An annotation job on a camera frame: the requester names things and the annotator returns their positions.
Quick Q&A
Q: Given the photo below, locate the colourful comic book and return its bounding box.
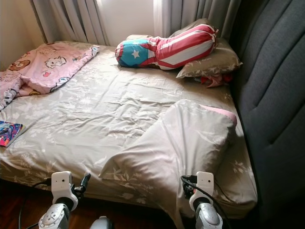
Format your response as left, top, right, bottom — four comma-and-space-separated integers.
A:
0, 121, 24, 147

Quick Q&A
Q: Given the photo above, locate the pink cartoon blanket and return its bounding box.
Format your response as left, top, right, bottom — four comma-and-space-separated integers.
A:
0, 42, 101, 111

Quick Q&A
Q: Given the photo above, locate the silver robot left leg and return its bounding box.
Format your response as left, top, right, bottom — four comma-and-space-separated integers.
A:
90, 216, 114, 229

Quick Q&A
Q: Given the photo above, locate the large grey floral pillow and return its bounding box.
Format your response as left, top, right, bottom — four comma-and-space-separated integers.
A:
99, 99, 238, 229

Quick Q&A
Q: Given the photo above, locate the crumpled red cloth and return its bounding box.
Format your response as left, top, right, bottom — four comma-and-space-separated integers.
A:
195, 73, 233, 88

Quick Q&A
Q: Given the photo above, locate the dark grey padded headboard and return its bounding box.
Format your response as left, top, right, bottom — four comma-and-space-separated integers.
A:
229, 0, 305, 225

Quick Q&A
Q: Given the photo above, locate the small grey floral pillow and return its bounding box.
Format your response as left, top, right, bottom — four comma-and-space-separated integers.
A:
169, 18, 243, 79

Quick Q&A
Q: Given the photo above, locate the red striped star bolster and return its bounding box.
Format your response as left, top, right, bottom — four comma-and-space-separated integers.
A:
115, 24, 219, 71

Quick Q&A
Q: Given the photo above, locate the grey curtain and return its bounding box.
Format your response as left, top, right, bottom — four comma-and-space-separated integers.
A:
29, 0, 101, 46
153, 0, 244, 39

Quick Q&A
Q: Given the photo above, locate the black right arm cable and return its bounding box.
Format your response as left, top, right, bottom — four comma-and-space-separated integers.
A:
183, 179, 233, 229

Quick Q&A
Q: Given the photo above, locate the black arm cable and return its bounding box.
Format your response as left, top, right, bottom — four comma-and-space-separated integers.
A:
18, 179, 53, 229
183, 179, 233, 229

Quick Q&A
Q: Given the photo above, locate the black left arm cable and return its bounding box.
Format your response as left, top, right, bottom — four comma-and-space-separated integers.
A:
18, 179, 53, 229

